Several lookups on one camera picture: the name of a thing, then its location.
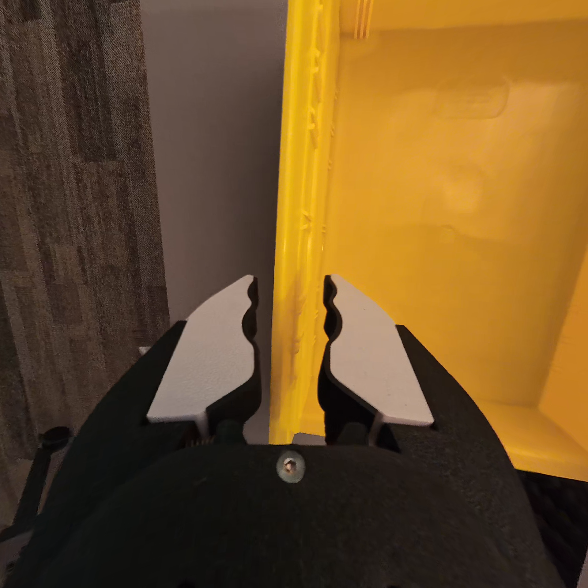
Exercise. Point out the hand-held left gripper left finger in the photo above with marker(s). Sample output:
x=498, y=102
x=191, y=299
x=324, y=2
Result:
x=206, y=363

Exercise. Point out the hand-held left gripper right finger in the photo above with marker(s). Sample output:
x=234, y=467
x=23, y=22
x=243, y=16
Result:
x=372, y=367

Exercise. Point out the yellow plastic bin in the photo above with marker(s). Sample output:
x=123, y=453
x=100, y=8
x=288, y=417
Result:
x=436, y=229

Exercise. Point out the black chair base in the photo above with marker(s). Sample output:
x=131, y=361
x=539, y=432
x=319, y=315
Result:
x=34, y=477

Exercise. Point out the black textured mat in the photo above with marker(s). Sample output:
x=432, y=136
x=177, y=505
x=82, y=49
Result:
x=560, y=519

